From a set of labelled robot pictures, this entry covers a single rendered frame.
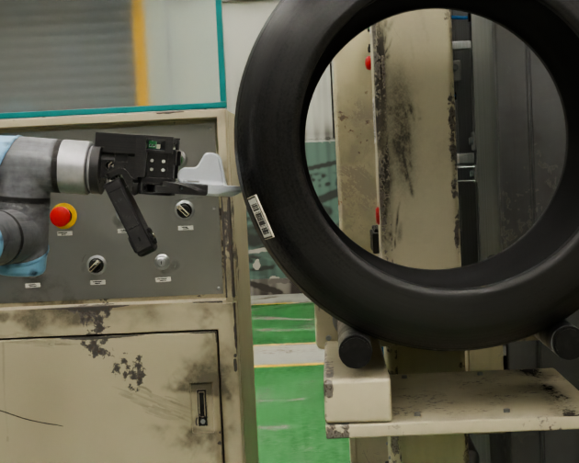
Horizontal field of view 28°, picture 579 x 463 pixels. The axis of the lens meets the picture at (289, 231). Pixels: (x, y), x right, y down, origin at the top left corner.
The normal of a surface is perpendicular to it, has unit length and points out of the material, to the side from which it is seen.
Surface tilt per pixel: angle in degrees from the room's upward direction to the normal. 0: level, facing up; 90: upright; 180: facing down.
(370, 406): 90
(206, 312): 90
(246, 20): 90
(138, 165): 90
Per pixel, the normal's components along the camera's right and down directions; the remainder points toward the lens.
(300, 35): -0.19, -0.04
